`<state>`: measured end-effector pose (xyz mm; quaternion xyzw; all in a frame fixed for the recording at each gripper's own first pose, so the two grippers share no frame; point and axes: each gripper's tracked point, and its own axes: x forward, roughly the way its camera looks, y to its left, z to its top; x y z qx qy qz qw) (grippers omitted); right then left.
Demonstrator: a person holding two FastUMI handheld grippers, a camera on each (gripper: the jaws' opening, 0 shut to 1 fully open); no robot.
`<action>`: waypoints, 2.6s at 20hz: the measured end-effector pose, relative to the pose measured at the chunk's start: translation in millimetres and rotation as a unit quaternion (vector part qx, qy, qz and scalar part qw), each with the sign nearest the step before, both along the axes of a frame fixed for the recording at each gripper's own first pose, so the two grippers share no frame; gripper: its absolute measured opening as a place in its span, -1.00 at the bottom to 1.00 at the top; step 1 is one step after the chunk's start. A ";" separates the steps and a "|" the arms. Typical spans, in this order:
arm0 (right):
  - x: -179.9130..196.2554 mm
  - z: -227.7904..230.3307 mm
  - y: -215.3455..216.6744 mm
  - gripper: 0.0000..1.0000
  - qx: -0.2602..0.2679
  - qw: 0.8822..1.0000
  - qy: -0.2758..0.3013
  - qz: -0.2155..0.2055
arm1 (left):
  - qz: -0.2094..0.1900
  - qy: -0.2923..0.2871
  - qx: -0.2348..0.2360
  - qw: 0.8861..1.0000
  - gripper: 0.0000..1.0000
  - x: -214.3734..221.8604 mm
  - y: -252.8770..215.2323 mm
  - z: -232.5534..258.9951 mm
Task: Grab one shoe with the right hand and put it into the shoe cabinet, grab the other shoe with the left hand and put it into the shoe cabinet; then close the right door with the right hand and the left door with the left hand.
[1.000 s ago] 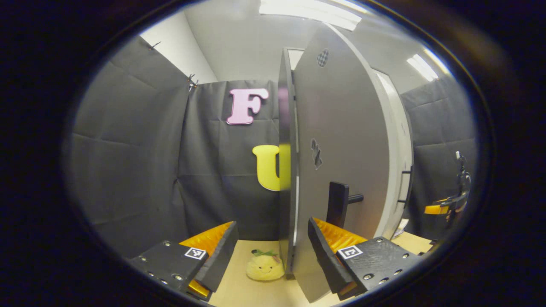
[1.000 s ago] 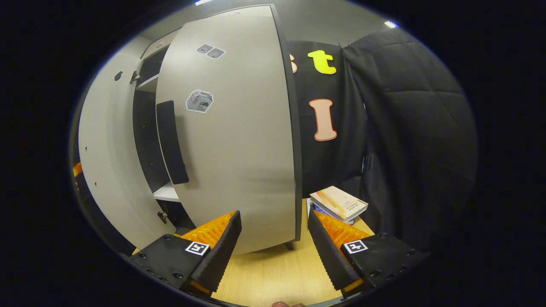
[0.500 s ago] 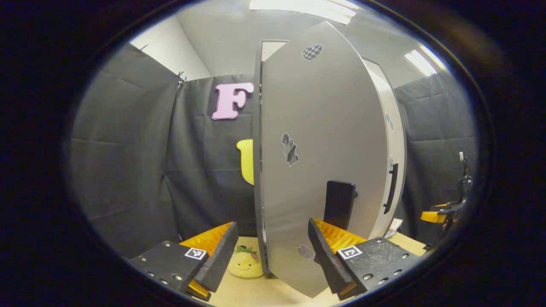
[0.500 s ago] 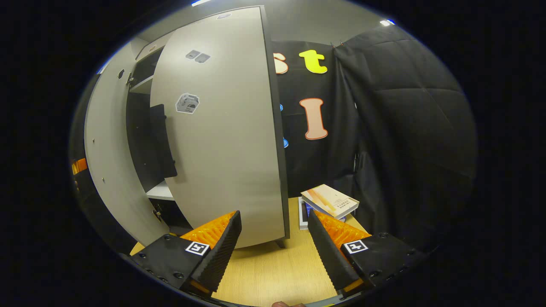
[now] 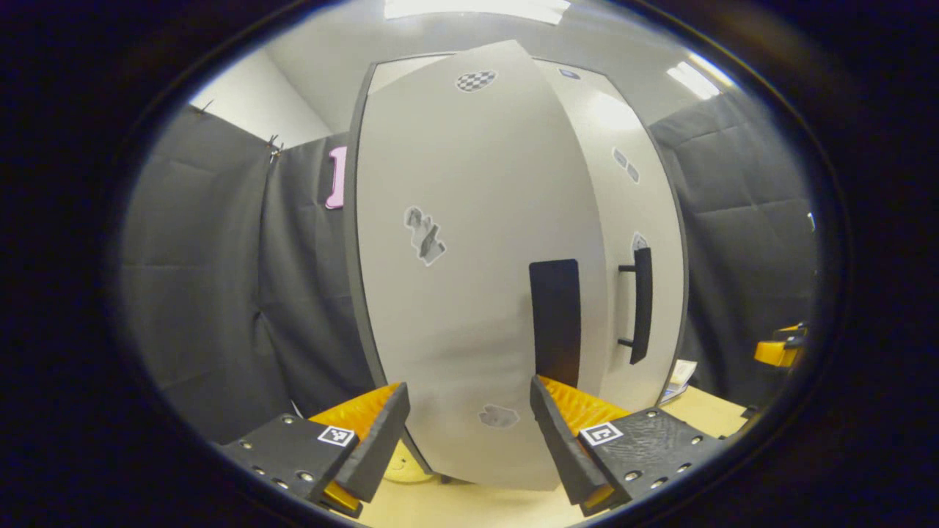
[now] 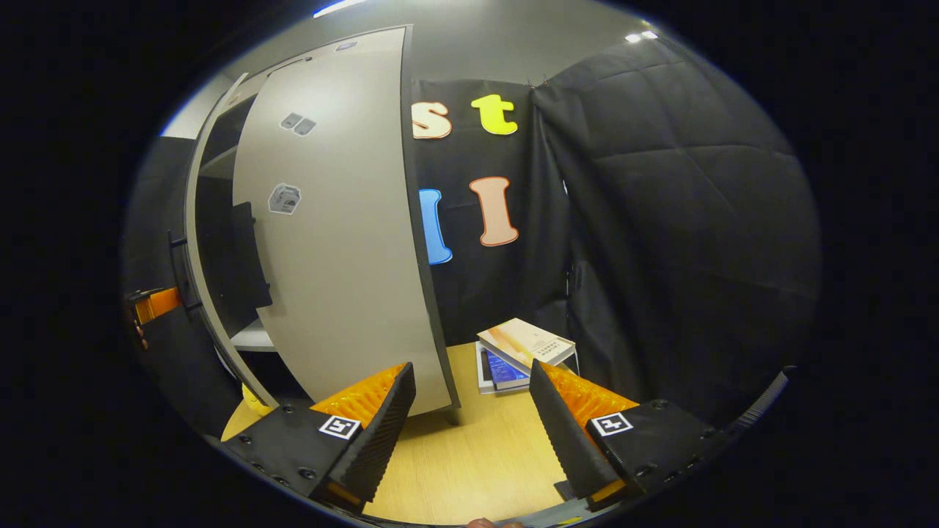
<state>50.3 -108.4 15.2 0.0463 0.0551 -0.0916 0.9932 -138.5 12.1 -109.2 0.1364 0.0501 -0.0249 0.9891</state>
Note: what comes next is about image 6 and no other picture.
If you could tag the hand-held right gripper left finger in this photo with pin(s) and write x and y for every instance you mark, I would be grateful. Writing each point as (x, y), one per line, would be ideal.
(381, 440)

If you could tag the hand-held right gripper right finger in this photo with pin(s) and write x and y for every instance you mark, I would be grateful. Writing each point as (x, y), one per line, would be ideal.
(565, 440)

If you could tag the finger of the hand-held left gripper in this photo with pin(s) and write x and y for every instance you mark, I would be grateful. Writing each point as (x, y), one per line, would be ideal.
(158, 304)

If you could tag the white shoe cabinet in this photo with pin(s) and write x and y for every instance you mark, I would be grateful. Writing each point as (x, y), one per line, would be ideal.
(253, 339)

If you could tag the white cabinet door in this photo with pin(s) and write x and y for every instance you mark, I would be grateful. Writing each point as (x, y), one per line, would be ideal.
(345, 257)

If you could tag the white cabinet drawer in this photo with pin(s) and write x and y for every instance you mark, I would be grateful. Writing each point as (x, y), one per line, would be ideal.
(367, 42)

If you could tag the blue cover book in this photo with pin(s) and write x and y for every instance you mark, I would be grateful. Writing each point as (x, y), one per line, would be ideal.
(502, 370)

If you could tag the orange cover book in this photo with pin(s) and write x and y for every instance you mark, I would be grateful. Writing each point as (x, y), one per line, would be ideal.
(524, 339)

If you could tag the yellow object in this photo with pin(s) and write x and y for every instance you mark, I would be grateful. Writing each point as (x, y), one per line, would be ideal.
(253, 402)

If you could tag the black backdrop cloth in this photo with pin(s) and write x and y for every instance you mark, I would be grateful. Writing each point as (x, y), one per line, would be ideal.
(469, 293)

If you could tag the long ceiling light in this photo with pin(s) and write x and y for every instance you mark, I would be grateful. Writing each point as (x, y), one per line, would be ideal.
(337, 7)

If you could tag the small ceiling light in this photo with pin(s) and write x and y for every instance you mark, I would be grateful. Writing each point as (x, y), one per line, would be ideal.
(642, 35)

